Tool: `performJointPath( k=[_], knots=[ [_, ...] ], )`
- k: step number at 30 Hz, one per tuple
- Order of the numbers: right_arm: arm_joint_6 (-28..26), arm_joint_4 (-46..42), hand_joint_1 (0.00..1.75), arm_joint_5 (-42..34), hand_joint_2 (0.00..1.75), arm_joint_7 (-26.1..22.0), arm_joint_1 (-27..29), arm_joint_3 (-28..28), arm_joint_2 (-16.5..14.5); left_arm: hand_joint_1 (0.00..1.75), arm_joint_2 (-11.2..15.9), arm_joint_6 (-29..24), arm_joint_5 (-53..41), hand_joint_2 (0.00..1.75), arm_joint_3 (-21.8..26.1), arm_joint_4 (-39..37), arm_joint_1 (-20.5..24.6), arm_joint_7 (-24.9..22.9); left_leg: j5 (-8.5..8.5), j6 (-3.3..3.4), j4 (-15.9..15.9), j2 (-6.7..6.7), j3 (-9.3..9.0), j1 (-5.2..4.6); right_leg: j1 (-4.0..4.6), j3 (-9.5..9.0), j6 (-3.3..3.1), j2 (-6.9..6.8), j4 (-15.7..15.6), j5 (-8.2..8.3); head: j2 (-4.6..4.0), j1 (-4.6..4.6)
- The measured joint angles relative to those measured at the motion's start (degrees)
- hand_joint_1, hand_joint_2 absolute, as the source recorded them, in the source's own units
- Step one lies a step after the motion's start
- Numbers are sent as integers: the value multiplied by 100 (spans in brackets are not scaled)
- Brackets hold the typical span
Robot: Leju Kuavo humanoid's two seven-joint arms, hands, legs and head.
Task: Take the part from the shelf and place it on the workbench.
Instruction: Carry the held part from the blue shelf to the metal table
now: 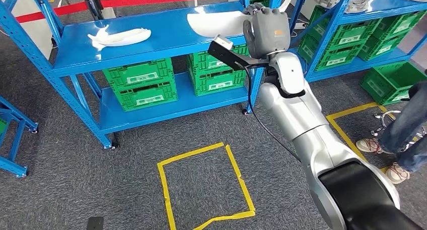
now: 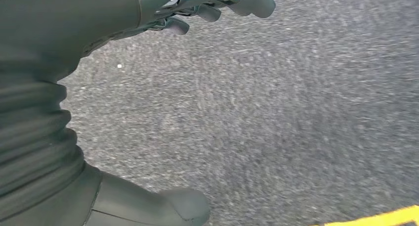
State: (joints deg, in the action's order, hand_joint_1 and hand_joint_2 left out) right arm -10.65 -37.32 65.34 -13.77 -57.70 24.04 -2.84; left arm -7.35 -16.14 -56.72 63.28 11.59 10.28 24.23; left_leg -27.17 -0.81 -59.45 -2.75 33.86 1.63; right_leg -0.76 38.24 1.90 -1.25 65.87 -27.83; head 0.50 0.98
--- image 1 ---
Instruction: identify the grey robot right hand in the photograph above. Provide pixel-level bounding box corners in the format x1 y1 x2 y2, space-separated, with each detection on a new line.
242 2 291 60

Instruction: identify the black stool chrome base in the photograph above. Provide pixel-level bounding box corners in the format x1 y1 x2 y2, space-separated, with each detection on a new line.
369 109 427 146

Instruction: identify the red barrier belt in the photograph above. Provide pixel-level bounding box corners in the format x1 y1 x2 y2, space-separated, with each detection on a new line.
15 0 301 24

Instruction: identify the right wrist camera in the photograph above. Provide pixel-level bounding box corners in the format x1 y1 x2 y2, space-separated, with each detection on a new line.
207 35 271 71

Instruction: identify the white triangular shell part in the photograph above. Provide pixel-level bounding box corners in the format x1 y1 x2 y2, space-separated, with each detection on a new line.
186 0 294 38

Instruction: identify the black camera cable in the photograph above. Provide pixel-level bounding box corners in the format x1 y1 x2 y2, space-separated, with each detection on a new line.
237 63 301 163

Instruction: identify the white elongated shell part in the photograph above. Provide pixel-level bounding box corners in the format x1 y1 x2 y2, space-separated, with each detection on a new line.
87 24 152 52

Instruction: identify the white panel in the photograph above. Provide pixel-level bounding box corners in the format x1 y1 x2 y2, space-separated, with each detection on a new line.
0 0 54 60

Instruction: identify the person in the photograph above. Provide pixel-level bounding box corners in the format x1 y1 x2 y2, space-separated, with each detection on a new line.
355 68 427 185

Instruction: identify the blue steel shelf rack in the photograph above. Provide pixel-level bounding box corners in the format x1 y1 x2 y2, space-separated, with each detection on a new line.
0 0 284 150
0 95 39 179
288 0 427 83

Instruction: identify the black belt stanchion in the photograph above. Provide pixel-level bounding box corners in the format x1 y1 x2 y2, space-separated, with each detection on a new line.
83 0 105 22

